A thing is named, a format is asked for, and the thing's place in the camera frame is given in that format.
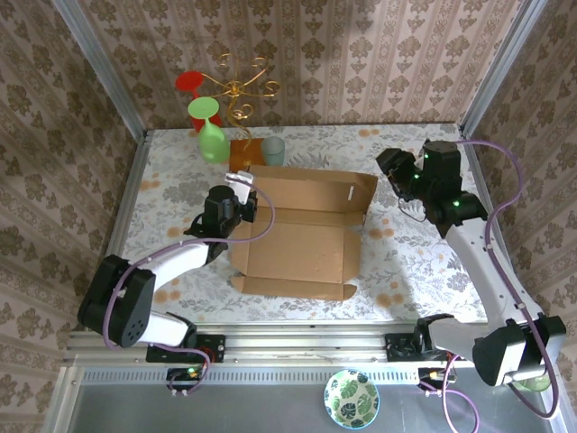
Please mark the brown cardboard box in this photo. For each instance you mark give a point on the brown cardboard box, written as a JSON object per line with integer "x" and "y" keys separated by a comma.
{"x": 293, "y": 252}

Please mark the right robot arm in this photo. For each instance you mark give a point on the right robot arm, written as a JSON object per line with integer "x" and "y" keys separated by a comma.
{"x": 473, "y": 261}

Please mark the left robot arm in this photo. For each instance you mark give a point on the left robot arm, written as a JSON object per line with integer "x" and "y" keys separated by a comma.
{"x": 176, "y": 266}

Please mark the pale blue plastic cup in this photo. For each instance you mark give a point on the pale blue plastic cup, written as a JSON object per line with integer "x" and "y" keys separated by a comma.
{"x": 273, "y": 151}

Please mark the green plastic wine glass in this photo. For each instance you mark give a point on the green plastic wine glass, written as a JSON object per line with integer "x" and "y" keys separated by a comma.
{"x": 213, "y": 144}

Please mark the floral tablecloth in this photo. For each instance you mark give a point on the floral tablecloth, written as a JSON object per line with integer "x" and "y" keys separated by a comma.
{"x": 405, "y": 279}

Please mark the red plastic wine glass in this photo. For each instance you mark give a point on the red plastic wine glass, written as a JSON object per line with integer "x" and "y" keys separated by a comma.
{"x": 188, "y": 81}

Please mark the small black controller board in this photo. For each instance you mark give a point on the small black controller board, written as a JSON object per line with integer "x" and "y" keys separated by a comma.
{"x": 433, "y": 375}
{"x": 185, "y": 374}

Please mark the perforated metal strip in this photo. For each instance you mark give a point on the perforated metal strip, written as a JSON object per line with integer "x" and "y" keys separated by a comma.
{"x": 270, "y": 374}

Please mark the leaf pattern bowl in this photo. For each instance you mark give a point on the leaf pattern bowl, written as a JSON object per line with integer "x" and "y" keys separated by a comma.
{"x": 351, "y": 399}

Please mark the green transparent cup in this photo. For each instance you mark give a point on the green transparent cup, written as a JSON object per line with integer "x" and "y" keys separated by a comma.
{"x": 536, "y": 384}

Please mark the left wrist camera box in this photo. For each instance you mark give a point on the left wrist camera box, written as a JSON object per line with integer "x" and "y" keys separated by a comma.
{"x": 243, "y": 185}

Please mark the aluminium side rail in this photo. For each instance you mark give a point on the aluminium side rail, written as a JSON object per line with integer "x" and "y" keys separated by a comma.
{"x": 128, "y": 189}
{"x": 479, "y": 162}

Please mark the aluminium frame post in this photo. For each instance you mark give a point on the aluminium frame post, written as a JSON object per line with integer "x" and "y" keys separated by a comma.
{"x": 501, "y": 67}
{"x": 108, "y": 76}

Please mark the aluminium mounting rail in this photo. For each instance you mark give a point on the aluminium mounting rail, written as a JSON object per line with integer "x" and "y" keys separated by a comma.
{"x": 293, "y": 343}

